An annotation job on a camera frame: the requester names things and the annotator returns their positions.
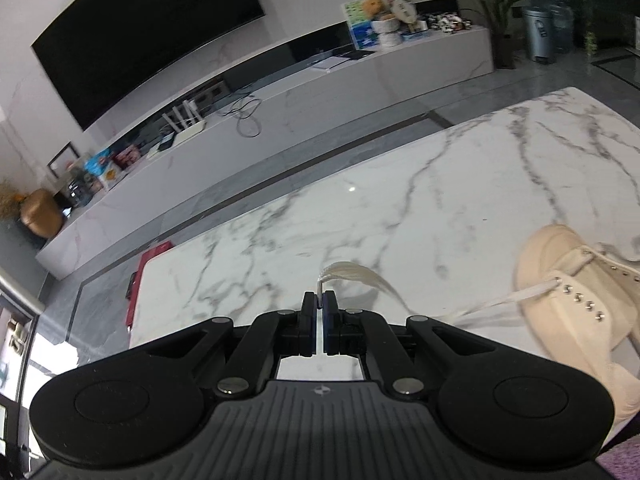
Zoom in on white shoelace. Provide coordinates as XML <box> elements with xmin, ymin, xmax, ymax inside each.
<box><xmin>316</xmin><ymin>261</ymin><xmax>574</xmax><ymax>328</ymax></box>

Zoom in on beige canvas shoe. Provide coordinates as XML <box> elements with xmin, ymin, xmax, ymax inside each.
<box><xmin>515</xmin><ymin>224</ymin><xmax>639</xmax><ymax>425</ymax></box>

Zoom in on red stool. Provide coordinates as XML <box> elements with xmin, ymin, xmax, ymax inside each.
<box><xmin>125</xmin><ymin>240</ymin><xmax>174</xmax><ymax>332</ymax></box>

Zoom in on white wifi router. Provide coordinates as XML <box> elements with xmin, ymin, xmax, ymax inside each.
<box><xmin>158</xmin><ymin>101</ymin><xmax>206</xmax><ymax>152</ymax></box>

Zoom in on snack bags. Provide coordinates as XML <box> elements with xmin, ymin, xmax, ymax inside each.
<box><xmin>67</xmin><ymin>145</ymin><xmax>141</xmax><ymax>194</ymax></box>

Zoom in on white flat box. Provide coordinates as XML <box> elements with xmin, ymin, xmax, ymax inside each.
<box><xmin>310</xmin><ymin>55</ymin><xmax>349</xmax><ymax>73</ymax></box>

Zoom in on brown round vase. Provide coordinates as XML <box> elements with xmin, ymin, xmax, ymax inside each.
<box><xmin>21</xmin><ymin>188</ymin><xmax>64</xmax><ymax>240</ymax></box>

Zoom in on purple fluffy garment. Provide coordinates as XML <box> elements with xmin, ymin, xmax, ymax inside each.
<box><xmin>597</xmin><ymin>434</ymin><xmax>640</xmax><ymax>480</ymax></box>

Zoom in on cow pattern toys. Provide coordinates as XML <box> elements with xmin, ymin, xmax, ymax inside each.
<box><xmin>425</xmin><ymin>12</ymin><xmax>472</xmax><ymax>35</ymax></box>

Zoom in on teddy bear plush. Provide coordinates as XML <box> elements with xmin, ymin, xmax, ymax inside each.
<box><xmin>360</xmin><ymin>0</ymin><xmax>387</xmax><ymax>21</ymax></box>

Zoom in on large black television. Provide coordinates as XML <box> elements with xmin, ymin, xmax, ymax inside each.
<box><xmin>32</xmin><ymin>0</ymin><xmax>265</xmax><ymax>129</ymax></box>

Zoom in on potted green plant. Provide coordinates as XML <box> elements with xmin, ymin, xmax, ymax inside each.
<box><xmin>475</xmin><ymin>0</ymin><xmax>524</xmax><ymax>70</ymax></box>

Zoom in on grey pedal trash bin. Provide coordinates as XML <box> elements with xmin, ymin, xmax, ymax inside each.
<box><xmin>523</xmin><ymin>6</ymin><xmax>555</xmax><ymax>64</ymax></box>

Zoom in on water bottle jug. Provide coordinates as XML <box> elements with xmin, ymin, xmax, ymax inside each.
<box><xmin>549</xmin><ymin>1</ymin><xmax>574</xmax><ymax>53</ymax></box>

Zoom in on black cable on console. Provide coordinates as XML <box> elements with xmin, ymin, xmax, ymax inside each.
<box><xmin>221</xmin><ymin>94</ymin><xmax>264</xmax><ymax>138</ymax></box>

